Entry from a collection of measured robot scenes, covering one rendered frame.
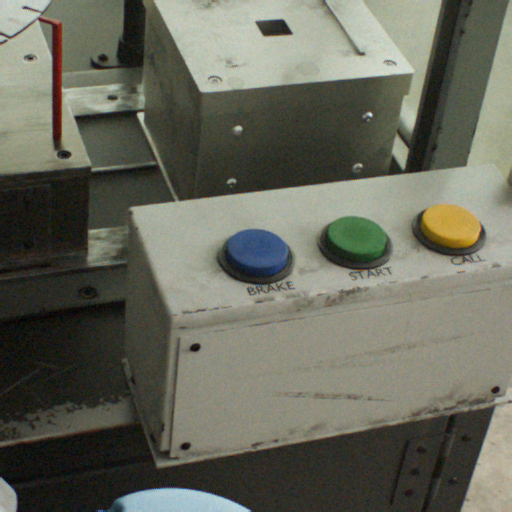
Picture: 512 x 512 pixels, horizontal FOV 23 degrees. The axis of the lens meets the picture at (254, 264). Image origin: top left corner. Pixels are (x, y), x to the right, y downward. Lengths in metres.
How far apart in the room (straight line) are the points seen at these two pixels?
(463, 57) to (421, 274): 0.19
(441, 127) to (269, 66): 0.14
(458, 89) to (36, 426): 0.40
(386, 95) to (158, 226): 0.27
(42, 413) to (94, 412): 0.04
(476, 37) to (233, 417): 0.33
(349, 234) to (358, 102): 0.21
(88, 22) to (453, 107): 0.50
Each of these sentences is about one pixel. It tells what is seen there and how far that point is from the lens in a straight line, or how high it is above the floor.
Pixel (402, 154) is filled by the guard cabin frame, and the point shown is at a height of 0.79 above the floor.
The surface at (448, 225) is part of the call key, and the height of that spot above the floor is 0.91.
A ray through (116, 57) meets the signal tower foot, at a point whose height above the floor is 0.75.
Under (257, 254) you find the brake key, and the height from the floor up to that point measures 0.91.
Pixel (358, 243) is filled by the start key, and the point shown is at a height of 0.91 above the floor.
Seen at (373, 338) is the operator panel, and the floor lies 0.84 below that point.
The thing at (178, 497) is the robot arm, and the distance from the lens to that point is 0.59.
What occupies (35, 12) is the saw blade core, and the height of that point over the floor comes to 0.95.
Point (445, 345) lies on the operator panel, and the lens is 0.90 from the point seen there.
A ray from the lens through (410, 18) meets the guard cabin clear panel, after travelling 1.12.
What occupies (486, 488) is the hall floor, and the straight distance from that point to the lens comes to 1.93.
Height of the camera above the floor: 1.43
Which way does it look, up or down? 41 degrees down
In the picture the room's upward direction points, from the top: 8 degrees clockwise
